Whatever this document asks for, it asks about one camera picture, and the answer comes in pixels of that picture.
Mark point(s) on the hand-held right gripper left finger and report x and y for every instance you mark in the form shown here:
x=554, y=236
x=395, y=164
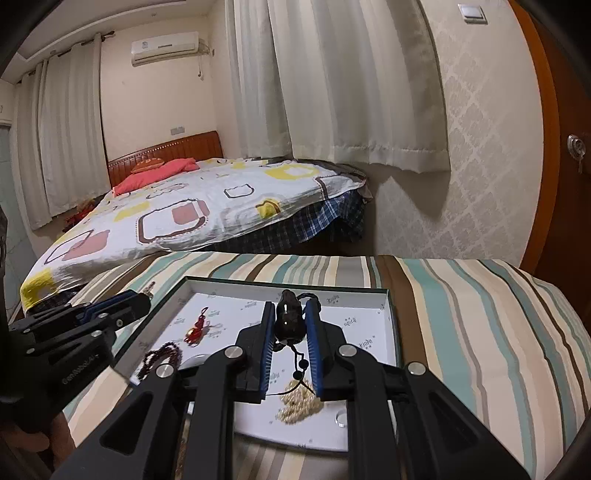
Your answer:
x=267, y=350

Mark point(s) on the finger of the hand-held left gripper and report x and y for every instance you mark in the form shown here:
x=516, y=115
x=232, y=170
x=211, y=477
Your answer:
x=124, y=313
x=117, y=300

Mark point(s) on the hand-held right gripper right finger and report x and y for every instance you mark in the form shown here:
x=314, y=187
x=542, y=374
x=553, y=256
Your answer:
x=314, y=350

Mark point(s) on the silver rhinestone brooch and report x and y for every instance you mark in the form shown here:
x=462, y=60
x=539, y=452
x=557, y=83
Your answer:
x=147, y=291

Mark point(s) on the shallow dark cardboard box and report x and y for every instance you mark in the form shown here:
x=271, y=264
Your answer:
x=360, y=332

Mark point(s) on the white jade bangle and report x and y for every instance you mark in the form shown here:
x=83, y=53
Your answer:
x=340, y=417

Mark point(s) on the red knot charm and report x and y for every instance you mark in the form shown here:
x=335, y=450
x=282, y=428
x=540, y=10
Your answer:
x=196, y=330

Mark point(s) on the person's left hand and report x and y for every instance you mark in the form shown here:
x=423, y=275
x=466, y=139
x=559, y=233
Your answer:
x=62, y=438

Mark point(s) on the pink pillow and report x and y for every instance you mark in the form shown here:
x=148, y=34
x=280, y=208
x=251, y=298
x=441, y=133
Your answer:
x=152, y=177

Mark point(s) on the bed with patterned cover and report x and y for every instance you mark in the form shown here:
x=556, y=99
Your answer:
x=207, y=198

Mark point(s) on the red embroidered cushion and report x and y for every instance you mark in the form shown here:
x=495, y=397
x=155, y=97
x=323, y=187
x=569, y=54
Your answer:
x=147, y=165

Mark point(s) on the wooden bed headboard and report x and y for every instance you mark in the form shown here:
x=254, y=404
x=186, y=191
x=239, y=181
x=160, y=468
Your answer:
x=184, y=145

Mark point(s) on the white window curtain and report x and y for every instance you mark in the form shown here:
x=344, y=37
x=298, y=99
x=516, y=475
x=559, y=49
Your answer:
x=254, y=78
x=64, y=138
x=360, y=78

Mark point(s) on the white air conditioner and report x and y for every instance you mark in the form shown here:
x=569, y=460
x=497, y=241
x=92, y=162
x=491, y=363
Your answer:
x=164, y=48

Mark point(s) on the dark curtain rod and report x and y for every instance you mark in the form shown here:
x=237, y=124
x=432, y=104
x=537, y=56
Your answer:
x=69, y=48

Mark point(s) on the metal door lock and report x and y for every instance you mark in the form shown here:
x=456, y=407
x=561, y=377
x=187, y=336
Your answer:
x=576, y=147

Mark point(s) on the brown wooden door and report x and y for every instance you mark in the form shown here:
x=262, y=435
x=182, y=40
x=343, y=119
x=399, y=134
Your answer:
x=558, y=92

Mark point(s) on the white wall socket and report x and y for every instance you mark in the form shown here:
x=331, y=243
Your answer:
x=177, y=129

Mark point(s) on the white light switch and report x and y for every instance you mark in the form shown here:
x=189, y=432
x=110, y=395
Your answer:
x=472, y=12

